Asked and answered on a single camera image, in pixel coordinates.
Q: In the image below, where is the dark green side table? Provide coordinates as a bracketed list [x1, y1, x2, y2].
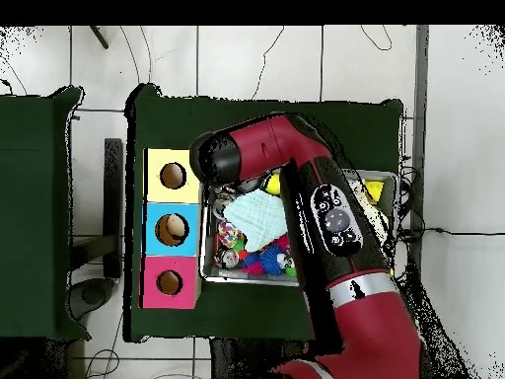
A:
[0, 85, 90, 342]

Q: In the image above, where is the green fuzzy toy with eyes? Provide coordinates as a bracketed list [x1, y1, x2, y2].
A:
[282, 252, 300, 279]

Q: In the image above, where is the mint green cloth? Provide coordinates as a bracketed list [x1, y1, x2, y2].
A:
[224, 190, 290, 254]

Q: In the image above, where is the silver and black can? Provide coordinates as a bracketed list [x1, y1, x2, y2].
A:
[217, 248, 242, 270]

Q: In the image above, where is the clear mesh bin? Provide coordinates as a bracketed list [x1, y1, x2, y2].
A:
[199, 161, 399, 289]

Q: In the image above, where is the wooden box with three holes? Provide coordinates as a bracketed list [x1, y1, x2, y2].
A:
[140, 146, 208, 312]

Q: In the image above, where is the multicoloured toy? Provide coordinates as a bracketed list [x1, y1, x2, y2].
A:
[217, 220, 242, 250]

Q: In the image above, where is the black floor cable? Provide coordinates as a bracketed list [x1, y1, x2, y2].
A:
[397, 161, 505, 242]

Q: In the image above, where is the pink fuzzy toy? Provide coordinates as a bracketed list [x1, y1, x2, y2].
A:
[240, 252, 265, 276]

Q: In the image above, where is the pale yellow cloth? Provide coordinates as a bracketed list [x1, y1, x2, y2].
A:
[358, 196, 394, 238]

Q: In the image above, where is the blue fuzzy toy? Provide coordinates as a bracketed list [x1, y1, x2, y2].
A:
[258, 246, 287, 277]

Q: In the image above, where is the yellow ball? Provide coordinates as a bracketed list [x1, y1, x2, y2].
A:
[263, 173, 284, 197]

